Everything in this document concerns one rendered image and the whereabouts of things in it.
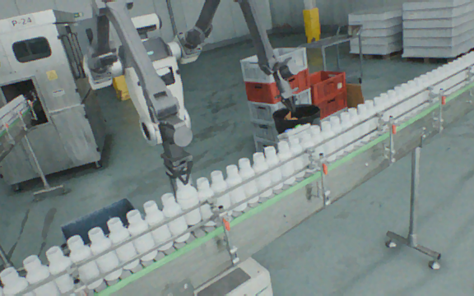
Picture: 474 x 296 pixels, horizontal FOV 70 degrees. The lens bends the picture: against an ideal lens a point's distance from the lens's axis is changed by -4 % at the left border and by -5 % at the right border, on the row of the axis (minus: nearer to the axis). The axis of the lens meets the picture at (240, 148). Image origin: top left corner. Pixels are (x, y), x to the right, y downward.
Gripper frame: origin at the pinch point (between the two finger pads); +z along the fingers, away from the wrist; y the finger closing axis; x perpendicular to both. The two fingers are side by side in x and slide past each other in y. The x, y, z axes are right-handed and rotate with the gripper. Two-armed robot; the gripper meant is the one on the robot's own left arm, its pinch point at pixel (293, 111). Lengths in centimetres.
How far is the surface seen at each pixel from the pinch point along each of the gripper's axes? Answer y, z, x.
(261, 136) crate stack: 105, 23, 200
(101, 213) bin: -87, 11, 43
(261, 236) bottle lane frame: -44, 37, -13
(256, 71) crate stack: 106, -41, 166
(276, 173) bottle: -30.6, 17.8, -16.7
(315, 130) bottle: -7.3, 9.5, -18.3
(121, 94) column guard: 108, -155, 715
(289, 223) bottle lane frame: -30, 39, -12
